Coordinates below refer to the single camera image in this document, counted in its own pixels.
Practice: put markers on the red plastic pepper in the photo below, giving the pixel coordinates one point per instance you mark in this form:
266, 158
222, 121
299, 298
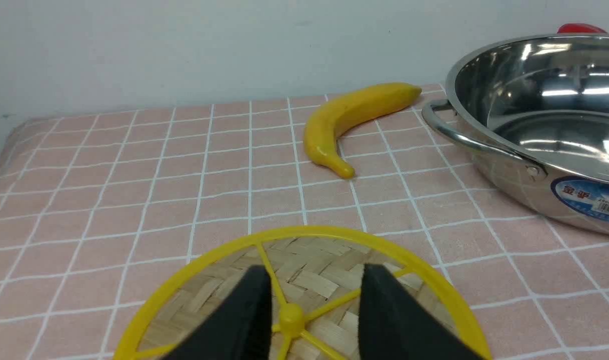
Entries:
580, 28

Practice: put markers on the stainless steel pot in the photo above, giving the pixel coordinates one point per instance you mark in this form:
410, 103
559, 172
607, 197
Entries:
533, 115

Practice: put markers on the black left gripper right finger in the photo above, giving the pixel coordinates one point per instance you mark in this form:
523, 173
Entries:
392, 325

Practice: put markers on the yellow plastic banana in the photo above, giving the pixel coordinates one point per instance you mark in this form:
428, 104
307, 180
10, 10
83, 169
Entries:
345, 112

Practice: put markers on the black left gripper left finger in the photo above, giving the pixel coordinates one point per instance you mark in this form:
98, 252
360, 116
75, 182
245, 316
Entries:
240, 328

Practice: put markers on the yellow woven bamboo steamer lid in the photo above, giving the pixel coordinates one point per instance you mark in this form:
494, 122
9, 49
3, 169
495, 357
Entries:
316, 274

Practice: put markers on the pink checkered tablecloth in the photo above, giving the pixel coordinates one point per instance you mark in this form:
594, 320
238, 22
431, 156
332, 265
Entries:
97, 211

